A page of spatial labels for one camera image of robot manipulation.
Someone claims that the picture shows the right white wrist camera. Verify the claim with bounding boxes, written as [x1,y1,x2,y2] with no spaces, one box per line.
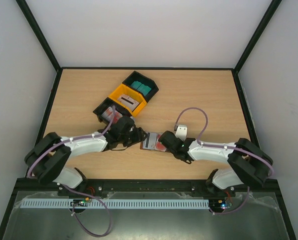
[174,124,188,141]

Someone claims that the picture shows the stack of white cards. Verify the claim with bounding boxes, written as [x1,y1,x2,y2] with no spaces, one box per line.
[118,94,139,112]

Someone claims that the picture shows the black bin with teal cards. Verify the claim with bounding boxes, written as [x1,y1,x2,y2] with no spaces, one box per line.
[122,71,159,102]

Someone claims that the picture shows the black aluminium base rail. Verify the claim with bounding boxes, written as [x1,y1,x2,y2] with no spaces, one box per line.
[13,177,281,198]

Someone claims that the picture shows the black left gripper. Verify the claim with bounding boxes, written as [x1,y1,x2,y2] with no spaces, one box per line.
[119,127,147,148]

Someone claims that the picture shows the black bin with red cards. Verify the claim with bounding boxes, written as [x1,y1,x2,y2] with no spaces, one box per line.
[93,97,132,125]

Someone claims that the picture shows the black cage frame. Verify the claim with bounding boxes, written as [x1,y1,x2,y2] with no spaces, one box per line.
[0,0,298,240]

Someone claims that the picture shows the stack of teal cards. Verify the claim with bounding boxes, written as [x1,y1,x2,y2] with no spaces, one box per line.
[131,81,151,95]

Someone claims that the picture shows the white card with magnetic stripe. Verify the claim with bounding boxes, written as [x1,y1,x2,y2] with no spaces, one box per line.
[142,132,158,151]

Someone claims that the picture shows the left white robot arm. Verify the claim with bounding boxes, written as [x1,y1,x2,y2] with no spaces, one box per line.
[24,116,147,189]

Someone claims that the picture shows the stack of red-white cards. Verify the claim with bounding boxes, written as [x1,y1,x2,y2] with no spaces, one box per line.
[101,107,123,124]

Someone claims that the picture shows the brown leather card holder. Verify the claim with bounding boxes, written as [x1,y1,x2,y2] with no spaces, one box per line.
[140,132,167,152]

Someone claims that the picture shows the yellow plastic bin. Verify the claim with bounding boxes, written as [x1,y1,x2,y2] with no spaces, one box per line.
[108,83,147,117]

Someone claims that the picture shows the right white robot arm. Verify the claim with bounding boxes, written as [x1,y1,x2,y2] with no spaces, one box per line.
[158,131,274,196]

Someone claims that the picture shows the light blue slotted cable duct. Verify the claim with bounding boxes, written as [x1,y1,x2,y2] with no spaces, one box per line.
[20,198,210,210]

